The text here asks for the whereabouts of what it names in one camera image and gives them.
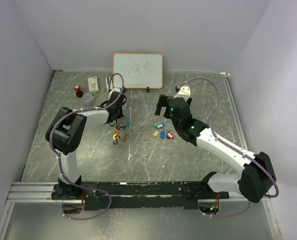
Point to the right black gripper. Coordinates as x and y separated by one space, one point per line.
163 102

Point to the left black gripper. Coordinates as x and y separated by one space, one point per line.
121 113

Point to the blue tag key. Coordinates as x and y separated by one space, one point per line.
161 125
162 134

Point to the gold S carabiner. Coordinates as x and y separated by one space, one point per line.
125 137

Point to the yellow tag key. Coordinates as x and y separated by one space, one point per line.
156 133

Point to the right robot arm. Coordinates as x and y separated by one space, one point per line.
254 172

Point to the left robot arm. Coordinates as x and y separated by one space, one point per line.
64 136

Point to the black S carabiner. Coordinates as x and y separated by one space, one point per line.
116 140

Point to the orange S carabiner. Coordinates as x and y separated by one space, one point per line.
116 134

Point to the clear plastic cup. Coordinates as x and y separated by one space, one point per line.
88 99

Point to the red tag key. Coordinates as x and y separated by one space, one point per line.
170 135

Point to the white green box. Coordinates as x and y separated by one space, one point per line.
93 86

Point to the red black stamp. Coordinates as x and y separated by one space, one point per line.
78 91

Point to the small whiteboard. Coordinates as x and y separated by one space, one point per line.
140 70

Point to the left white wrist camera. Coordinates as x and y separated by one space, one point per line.
115 93

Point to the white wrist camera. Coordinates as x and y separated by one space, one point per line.
115 93
184 92

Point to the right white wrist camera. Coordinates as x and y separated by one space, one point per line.
184 92

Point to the right aluminium side rail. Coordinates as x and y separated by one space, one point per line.
266 202

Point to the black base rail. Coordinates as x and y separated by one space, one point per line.
133 195

